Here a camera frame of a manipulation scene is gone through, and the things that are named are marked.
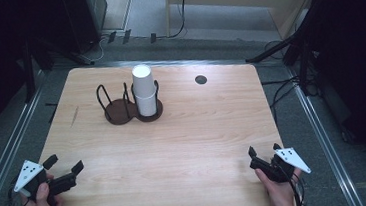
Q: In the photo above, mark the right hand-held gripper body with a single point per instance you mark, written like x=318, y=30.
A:
x=291, y=158

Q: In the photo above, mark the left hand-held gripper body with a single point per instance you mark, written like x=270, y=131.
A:
x=26, y=173

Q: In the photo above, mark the white paper cup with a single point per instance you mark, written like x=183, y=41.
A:
x=146, y=107
x=142, y=81

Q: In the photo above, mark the person's right hand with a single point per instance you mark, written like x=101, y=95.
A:
x=281, y=196

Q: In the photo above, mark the black round table grommet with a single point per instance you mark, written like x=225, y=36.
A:
x=200, y=79

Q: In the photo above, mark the dark metal stand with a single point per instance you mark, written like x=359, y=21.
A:
x=29, y=73

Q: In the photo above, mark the black tripod stand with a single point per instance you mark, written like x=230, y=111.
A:
x=294, y=43

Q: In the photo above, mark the dark cabinet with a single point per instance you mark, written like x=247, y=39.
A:
x=86, y=17

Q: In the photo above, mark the metal floor rail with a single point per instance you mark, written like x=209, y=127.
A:
x=325, y=144
x=5, y=158

